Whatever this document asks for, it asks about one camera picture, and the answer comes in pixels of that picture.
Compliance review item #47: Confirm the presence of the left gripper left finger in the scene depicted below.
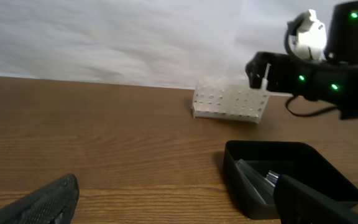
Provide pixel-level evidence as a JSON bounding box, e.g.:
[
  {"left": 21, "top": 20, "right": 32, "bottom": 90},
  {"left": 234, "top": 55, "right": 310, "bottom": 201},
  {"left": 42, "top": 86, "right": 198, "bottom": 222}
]
[{"left": 0, "top": 173, "right": 80, "bottom": 224}]

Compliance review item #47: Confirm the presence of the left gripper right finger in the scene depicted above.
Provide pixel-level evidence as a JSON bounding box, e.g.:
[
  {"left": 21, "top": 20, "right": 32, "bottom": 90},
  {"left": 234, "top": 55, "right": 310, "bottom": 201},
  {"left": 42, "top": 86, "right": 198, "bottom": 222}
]
[{"left": 272, "top": 174, "right": 358, "bottom": 224}]

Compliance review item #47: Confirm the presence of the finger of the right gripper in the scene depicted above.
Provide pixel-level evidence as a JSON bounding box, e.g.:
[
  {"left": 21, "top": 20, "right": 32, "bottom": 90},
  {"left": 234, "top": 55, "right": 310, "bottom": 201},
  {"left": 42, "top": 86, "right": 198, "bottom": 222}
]
[{"left": 245, "top": 51, "right": 272, "bottom": 91}]

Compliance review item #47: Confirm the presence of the clear test tube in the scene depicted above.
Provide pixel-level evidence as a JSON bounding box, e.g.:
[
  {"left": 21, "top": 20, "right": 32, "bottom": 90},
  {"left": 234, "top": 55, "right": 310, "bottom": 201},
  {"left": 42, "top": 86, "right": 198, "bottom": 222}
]
[
  {"left": 265, "top": 169, "right": 282, "bottom": 188},
  {"left": 235, "top": 158, "right": 276, "bottom": 206},
  {"left": 260, "top": 63, "right": 272, "bottom": 91}
]

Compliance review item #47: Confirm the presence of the white test tube rack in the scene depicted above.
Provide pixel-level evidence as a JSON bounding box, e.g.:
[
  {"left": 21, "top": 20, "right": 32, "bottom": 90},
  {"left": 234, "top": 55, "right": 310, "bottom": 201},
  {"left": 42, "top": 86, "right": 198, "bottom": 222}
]
[{"left": 191, "top": 77, "right": 272, "bottom": 124}]

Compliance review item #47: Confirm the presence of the black tray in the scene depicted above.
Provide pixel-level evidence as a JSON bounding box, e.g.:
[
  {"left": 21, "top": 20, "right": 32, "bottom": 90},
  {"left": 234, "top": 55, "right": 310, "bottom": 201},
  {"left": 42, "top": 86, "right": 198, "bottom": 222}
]
[{"left": 222, "top": 139, "right": 358, "bottom": 220}]

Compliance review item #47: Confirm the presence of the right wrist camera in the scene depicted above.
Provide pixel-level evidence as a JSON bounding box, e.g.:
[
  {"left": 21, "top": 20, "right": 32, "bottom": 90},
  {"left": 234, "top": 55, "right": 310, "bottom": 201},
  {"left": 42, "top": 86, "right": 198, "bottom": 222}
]
[{"left": 286, "top": 8, "right": 328, "bottom": 62}]

